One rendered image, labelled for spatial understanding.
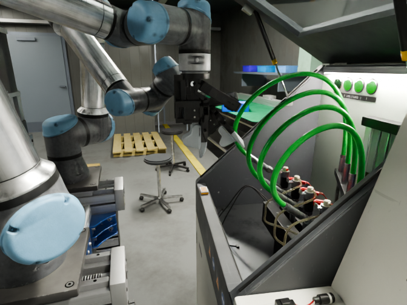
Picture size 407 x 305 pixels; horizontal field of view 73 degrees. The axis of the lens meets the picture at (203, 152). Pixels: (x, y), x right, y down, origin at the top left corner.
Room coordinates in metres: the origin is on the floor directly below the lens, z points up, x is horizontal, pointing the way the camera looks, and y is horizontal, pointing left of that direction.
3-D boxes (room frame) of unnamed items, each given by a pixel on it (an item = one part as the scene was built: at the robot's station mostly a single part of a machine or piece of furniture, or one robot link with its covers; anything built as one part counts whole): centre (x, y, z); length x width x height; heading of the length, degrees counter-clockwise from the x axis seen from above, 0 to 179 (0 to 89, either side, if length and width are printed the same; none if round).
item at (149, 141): (5.03, 1.25, 0.06); 1.36 x 0.94 x 0.12; 14
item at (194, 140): (0.67, 0.02, 1.26); 0.06 x 0.03 x 0.09; 98
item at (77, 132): (0.97, 0.51, 1.20); 0.13 x 0.12 x 0.14; 150
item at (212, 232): (0.81, -0.03, 0.87); 0.62 x 0.04 x 0.16; 8
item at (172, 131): (3.78, 0.43, 0.30); 0.50 x 0.48 x 0.60; 157
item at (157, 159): (2.74, 0.46, 0.27); 0.51 x 0.49 x 0.54; 14
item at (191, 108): (0.68, 0.03, 1.37); 0.09 x 0.08 x 0.12; 98
